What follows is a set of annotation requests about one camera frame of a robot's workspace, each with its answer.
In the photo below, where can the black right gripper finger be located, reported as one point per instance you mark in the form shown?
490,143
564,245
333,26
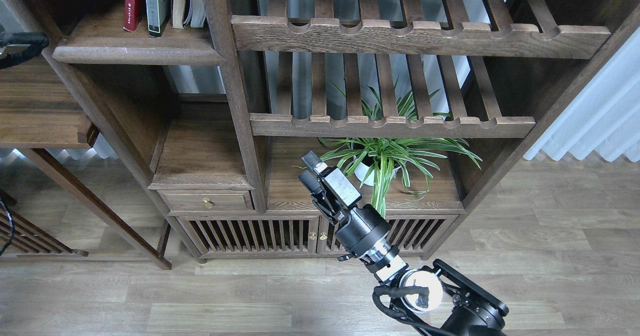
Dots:
329,193
315,165

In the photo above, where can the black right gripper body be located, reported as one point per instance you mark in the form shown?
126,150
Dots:
362,231

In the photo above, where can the green and grey book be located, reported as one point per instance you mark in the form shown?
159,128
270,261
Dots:
158,12

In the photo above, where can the red cover book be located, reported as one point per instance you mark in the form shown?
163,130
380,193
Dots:
133,14

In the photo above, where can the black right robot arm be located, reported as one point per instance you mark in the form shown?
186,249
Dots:
435,301

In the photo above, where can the upright books on shelf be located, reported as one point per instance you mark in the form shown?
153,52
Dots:
188,13

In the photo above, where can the white plant pot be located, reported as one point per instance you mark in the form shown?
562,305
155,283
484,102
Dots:
365,172

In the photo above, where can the green spider plant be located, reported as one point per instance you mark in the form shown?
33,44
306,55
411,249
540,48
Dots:
384,151

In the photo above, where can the brass drawer knob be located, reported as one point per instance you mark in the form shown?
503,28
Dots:
207,203

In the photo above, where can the dark wooden bookshelf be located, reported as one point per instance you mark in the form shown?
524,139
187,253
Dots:
225,111

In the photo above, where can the white curtain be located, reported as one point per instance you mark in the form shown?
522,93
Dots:
604,117

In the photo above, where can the wooden side furniture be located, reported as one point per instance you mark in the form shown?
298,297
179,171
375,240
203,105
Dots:
32,241

